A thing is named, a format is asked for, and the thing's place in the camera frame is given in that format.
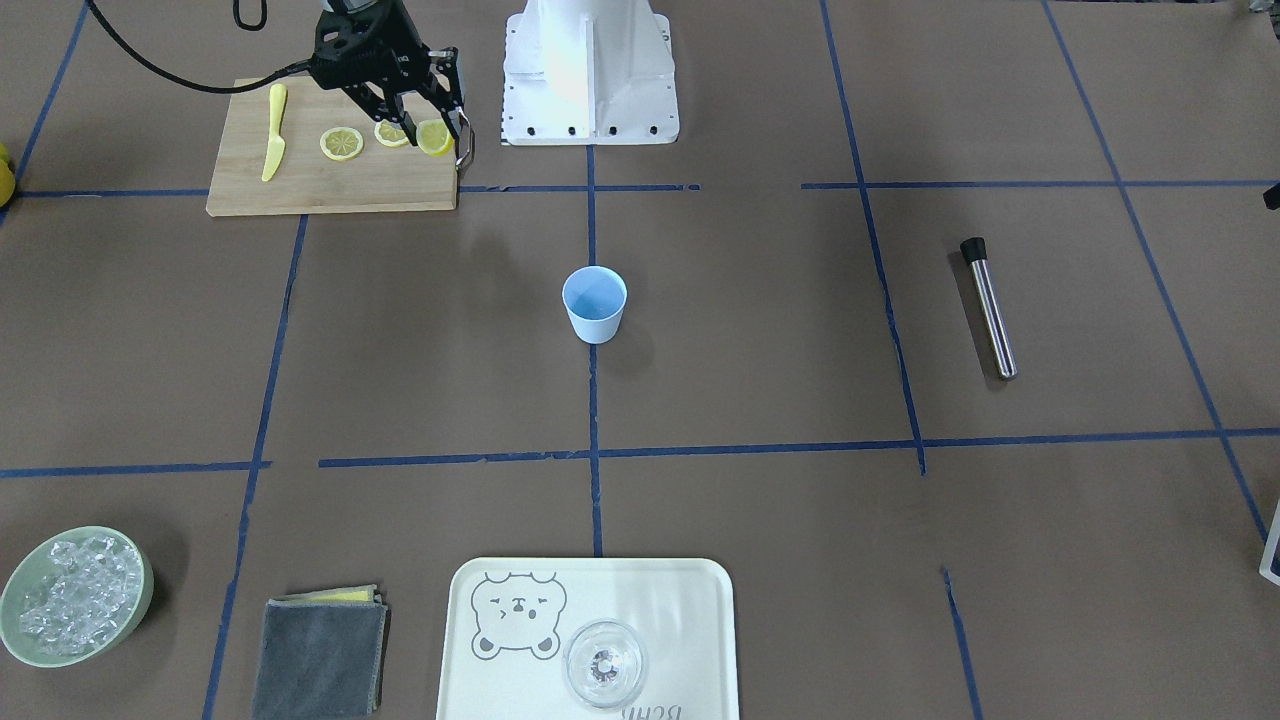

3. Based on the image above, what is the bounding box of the yellow lemon slice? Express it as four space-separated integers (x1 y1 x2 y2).
415 118 456 158
319 126 365 161
374 120 410 149

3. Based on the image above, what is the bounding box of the green bowl of ice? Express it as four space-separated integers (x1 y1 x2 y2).
1 527 155 669

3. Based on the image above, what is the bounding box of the clear glass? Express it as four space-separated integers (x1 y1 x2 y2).
564 619 649 711

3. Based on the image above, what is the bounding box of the steel muddler black cap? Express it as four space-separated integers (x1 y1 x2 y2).
960 237 1019 380

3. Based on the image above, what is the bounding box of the white wire cup rack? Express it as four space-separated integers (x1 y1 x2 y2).
1258 503 1280 587

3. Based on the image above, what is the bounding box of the light blue cup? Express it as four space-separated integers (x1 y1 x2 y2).
561 265 628 345

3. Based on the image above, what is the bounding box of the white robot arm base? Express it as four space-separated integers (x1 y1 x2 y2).
500 1 681 147

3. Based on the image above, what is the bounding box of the grey folded cloth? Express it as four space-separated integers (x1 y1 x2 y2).
251 584 389 719

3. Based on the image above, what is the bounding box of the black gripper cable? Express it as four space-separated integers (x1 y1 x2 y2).
84 0 321 95

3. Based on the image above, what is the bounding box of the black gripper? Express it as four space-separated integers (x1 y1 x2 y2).
308 1 474 146

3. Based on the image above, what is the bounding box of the yellow plastic knife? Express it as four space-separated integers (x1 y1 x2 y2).
260 83 288 182

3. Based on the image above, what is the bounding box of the wooden cutting board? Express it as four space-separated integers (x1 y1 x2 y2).
206 76 458 217

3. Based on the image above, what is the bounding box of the cream bear tray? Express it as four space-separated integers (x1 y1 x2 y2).
436 557 741 719

